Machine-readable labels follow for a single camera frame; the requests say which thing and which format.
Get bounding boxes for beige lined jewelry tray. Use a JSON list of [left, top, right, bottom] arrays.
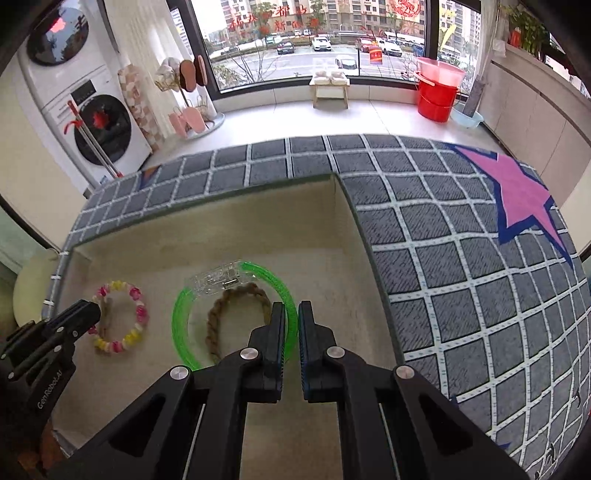
[[44, 173, 407, 480]]

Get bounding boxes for beige low cabinet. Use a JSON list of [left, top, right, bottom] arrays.
[[480, 46, 591, 178]]

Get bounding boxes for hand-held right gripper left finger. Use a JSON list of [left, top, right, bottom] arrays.
[[48, 302, 287, 480]]

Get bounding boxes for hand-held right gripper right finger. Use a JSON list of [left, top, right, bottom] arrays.
[[298, 301, 532, 480]]

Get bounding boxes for red bucket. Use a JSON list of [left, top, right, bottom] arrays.
[[416, 74, 459, 123]]

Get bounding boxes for grey washboard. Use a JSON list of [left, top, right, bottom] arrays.
[[464, 78, 488, 116]]

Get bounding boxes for green potted plant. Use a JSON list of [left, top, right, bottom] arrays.
[[500, 4, 551, 54]]

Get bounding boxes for brown slippers pair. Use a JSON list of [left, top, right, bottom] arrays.
[[179, 55, 209, 92]]

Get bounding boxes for white dryer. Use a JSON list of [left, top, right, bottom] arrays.
[[17, 0, 116, 112]]

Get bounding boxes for pink checkered folded mat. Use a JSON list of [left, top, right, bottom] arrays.
[[117, 65, 165, 151]]

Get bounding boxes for pink slippers pair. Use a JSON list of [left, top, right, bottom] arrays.
[[168, 107, 207, 136]]

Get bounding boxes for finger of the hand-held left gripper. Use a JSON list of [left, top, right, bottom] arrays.
[[42, 299, 102, 344], [0, 322, 52, 366]]

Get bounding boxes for red handled mop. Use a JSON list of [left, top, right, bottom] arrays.
[[67, 100, 124, 179]]

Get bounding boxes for grey checkered star blanket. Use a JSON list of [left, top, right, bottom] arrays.
[[60, 134, 587, 480]]

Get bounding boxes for white curtain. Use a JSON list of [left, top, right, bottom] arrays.
[[99, 0, 218, 95]]

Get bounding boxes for green translucent bracelet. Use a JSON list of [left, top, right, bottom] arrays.
[[172, 260, 298, 372]]

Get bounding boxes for pink basin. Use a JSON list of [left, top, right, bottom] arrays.
[[415, 56, 467, 88]]

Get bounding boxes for pink yellow beaded bracelet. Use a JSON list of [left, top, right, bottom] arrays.
[[90, 280, 149, 355]]

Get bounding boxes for gold shoe rack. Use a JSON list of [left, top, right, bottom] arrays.
[[154, 55, 225, 138]]

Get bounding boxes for white washing machine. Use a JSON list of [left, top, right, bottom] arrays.
[[39, 65, 153, 188]]

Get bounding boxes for white plush slippers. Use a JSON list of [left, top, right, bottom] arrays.
[[156, 57, 182, 92]]

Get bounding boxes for light blue basin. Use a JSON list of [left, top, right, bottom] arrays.
[[450, 104, 485, 129]]

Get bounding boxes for brown braided bracelet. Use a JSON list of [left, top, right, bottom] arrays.
[[206, 284, 273, 367]]

